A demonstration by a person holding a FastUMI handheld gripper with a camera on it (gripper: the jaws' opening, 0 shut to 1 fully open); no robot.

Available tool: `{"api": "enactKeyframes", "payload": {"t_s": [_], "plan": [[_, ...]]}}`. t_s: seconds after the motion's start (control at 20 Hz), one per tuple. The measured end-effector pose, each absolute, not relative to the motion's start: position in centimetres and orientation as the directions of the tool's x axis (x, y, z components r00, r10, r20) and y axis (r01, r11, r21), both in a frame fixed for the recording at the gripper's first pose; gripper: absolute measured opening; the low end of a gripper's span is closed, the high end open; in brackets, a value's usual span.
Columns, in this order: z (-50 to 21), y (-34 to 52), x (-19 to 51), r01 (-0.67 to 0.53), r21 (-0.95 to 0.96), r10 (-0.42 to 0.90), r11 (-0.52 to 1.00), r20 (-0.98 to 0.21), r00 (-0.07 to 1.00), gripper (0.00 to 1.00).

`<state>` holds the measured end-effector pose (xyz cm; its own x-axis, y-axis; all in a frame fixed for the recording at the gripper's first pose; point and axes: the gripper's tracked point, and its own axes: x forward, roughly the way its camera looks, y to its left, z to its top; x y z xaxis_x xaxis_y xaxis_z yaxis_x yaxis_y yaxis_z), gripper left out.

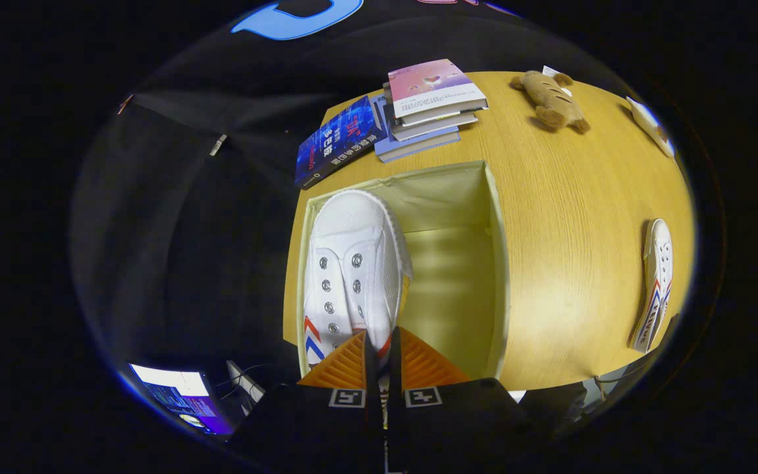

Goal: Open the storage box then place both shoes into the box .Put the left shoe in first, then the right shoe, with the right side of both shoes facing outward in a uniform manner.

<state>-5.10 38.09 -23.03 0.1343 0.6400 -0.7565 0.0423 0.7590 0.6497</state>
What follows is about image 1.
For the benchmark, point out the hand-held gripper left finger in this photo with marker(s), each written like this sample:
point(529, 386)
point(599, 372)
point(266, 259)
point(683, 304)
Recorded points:
point(371, 368)

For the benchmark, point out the green fabric storage box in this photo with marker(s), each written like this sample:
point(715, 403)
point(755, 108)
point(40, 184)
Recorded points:
point(451, 283)

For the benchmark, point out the white book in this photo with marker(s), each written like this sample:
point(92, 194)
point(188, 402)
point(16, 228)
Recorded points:
point(435, 125)

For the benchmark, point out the white canvas shoe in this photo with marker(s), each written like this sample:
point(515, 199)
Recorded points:
point(658, 276)
point(353, 230)

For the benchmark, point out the brown plush toy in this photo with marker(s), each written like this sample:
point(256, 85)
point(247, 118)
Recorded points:
point(553, 99)

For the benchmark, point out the computer monitor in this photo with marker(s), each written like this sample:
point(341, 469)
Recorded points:
point(178, 395)

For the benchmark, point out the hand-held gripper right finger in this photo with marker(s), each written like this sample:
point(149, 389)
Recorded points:
point(395, 368)

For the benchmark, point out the light blue book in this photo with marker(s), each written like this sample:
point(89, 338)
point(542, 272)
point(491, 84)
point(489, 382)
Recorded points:
point(412, 146)

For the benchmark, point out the white snack packet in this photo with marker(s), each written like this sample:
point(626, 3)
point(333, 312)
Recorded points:
point(652, 125)

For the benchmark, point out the silver clip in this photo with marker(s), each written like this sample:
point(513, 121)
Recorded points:
point(218, 145)

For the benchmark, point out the black backdrop cloth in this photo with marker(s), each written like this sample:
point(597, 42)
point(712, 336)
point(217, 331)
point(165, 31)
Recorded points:
point(188, 263)

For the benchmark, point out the dark blue book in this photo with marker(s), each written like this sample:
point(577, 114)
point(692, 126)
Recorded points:
point(336, 141)

